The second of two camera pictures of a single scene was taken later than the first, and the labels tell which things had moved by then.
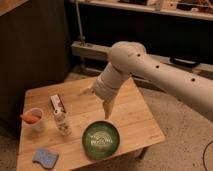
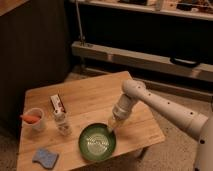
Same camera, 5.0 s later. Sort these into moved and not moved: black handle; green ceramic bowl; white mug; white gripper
Moved: white gripper
Not moved: white mug; black handle; green ceramic bowl
